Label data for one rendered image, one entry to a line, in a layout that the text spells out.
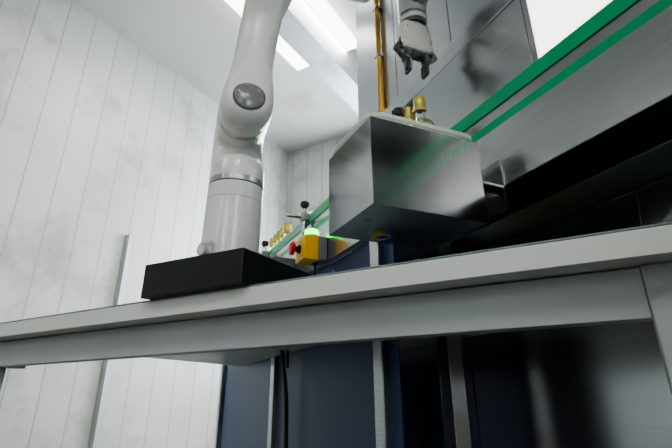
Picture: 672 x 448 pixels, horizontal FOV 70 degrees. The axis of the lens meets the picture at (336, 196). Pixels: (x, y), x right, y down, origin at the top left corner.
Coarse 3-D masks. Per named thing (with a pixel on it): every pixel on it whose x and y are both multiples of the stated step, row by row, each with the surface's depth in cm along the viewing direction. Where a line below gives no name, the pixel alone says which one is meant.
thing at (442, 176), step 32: (384, 128) 80; (416, 128) 83; (352, 160) 83; (384, 160) 77; (416, 160) 80; (448, 160) 83; (352, 192) 81; (384, 192) 75; (416, 192) 77; (448, 192) 80; (480, 192) 83; (352, 224) 82; (384, 224) 82; (416, 224) 82; (448, 224) 82; (480, 224) 82
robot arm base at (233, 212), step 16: (208, 192) 103; (224, 192) 100; (240, 192) 100; (256, 192) 103; (208, 208) 100; (224, 208) 98; (240, 208) 99; (256, 208) 102; (208, 224) 98; (224, 224) 97; (240, 224) 98; (256, 224) 101; (208, 240) 97; (224, 240) 96; (240, 240) 97; (256, 240) 100
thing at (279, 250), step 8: (328, 200) 145; (320, 208) 150; (328, 208) 144; (312, 216) 155; (320, 216) 150; (328, 216) 143; (312, 224) 155; (320, 224) 148; (296, 232) 168; (288, 240) 175; (296, 240) 167; (272, 248) 192; (280, 248) 182; (280, 256) 180
